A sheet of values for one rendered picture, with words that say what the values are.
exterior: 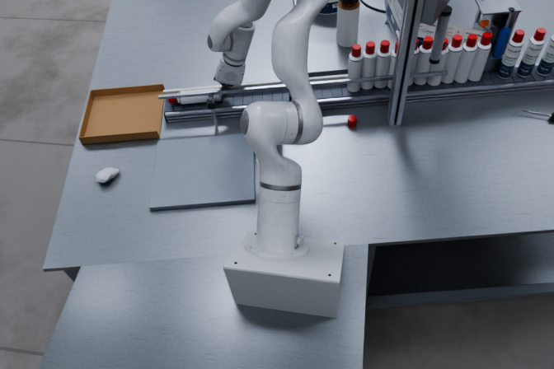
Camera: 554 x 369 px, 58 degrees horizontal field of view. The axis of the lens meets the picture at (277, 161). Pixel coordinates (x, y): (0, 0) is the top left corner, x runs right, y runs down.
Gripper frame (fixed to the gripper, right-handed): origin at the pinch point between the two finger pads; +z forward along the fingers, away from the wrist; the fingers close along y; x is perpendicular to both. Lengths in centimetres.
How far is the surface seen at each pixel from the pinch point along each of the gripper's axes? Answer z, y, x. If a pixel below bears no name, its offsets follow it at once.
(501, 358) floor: 51, 130, -80
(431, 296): 40, 96, -59
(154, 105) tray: 19.3, -25.0, 4.2
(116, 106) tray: 24.6, -39.7, 5.6
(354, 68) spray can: -23.6, 43.2, -3.0
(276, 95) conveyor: -1.9, 19.8, -0.4
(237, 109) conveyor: 4.3, 5.5, -5.6
